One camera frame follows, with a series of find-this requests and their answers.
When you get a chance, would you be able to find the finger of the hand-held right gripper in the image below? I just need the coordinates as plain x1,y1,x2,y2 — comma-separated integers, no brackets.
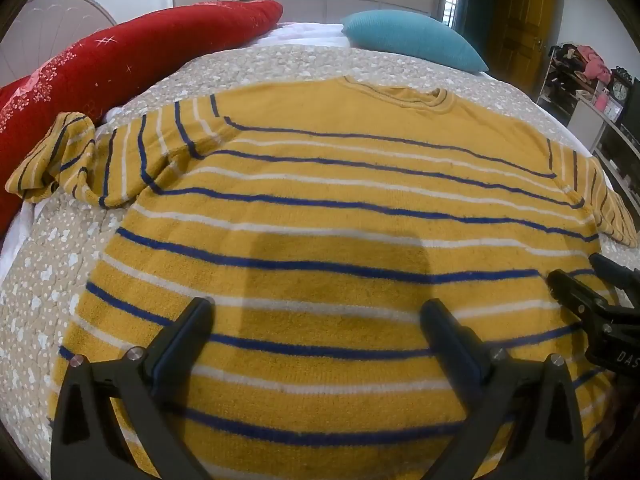
547,270,617,328
588,253,640,307

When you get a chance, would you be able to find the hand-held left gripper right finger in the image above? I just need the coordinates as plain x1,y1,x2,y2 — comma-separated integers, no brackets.
420,299,586,480

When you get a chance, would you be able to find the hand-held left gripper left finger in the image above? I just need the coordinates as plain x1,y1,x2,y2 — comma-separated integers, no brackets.
50,297,216,480

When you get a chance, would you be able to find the yellow striped sweater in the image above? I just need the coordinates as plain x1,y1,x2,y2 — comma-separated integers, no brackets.
5,76,638,480

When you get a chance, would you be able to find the cluttered shelf unit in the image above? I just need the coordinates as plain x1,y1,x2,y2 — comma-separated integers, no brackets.
537,42,640,213

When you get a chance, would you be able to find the beige dotted blanket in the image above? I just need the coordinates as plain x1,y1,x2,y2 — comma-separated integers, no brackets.
0,42,623,463

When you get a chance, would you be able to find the black table clock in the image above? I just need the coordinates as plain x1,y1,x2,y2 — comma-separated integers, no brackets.
610,66,635,107

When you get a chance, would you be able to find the pink cloth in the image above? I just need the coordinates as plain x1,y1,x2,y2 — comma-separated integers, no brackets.
576,45,612,82

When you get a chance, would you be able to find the wooden door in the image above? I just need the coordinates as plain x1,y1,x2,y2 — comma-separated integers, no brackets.
486,0,558,97

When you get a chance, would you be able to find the teal pillow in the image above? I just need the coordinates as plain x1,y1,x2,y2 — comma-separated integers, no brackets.
341,9,490,74

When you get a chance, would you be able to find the red patterned pillow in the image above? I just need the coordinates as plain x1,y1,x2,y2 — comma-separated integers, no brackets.
0,0,284,237

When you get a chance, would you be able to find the white headboard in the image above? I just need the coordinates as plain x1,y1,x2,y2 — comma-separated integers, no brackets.
0,0,119,89

